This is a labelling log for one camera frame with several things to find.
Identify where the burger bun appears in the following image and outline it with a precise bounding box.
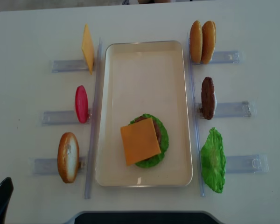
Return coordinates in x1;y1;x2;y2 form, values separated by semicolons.
201;21;216;64
189;20;203;63

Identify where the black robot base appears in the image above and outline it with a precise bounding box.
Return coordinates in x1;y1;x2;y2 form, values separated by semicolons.
70;211;219;224

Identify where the cheese slice on burger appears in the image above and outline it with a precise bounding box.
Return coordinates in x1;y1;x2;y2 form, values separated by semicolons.
120;118;161;166

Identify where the lettuce leaf on burger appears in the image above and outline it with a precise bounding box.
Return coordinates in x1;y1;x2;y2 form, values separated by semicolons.
129;113;169;168

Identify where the red tomato slice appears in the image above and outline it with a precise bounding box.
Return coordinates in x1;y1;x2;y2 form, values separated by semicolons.
75;85;89;123

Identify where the standing meat patty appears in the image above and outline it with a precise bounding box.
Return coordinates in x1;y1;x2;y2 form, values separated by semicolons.
201;77;215;120

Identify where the standing bread slice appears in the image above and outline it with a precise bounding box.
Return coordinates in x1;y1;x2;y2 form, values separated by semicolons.
57;132;79;183

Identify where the standing cheese slice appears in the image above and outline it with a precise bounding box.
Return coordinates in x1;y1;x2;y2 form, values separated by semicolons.
81;24;95;74

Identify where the clear tomato holder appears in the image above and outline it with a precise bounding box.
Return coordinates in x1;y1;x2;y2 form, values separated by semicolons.
40;110;81;126

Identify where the standing lettuce leaf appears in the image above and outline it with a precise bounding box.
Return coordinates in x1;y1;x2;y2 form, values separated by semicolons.
200;127;226;193

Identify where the clear cheese holder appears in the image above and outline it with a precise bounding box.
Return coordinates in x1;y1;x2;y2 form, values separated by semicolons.
52;60;88;73

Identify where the clear bread holder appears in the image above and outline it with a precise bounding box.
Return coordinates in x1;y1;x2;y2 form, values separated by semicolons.
32;155;86;176

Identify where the clear lettuce holder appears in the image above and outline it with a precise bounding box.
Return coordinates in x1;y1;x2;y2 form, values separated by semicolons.
225;154;269;174

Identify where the cream rectangular tray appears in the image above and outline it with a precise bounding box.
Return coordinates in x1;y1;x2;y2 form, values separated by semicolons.
95;41;193;187

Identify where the clear patty holder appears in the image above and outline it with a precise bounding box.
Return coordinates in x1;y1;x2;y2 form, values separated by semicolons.
195;100;256;119

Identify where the clear bun holder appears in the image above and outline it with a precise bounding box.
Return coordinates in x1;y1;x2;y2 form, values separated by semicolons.
191;49;243;66

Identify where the standing burger bun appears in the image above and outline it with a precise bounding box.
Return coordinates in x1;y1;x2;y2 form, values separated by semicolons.
201;21;216;64

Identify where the left clear long rail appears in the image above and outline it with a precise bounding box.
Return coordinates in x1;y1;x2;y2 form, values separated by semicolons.
84;37;103;199

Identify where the clear long rail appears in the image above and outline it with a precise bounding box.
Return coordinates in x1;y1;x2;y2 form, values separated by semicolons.
187;33;205;197
84;37;103;199

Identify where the right clear long rail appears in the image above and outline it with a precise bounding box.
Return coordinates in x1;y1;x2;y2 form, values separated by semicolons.
187;33;205;197

